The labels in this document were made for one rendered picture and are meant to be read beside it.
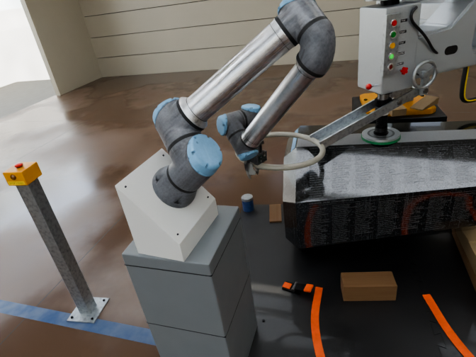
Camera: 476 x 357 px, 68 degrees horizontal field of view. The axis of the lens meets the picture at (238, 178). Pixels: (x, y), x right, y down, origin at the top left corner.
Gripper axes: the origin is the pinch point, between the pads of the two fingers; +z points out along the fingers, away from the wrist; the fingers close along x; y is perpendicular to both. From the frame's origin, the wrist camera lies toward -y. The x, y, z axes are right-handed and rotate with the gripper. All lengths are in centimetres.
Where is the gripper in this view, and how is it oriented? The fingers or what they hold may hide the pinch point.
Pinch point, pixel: (252, 174)
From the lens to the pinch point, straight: 182.5
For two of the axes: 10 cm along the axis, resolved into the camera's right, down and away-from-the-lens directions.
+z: 0.8, 8.7, 4.8
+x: 6.9, -4.0, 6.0
